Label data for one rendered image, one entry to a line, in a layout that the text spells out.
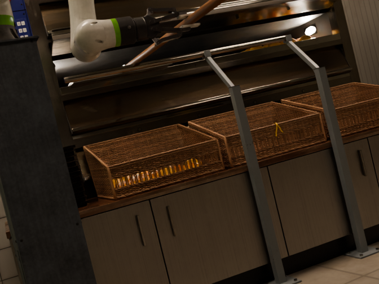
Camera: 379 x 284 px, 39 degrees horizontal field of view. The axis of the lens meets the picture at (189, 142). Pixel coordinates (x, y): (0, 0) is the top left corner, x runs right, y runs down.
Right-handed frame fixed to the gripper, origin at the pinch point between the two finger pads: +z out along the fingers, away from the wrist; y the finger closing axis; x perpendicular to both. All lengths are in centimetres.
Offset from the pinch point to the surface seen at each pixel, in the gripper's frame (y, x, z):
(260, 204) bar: 78, -50, 35
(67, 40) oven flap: -22, -98, -26
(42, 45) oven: -24, -110, -37
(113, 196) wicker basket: 58, -63, -29
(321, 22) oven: -13, -126, 146
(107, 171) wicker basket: 46, -61, -29
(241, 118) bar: 37, -50, 36
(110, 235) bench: 73, -56, -35
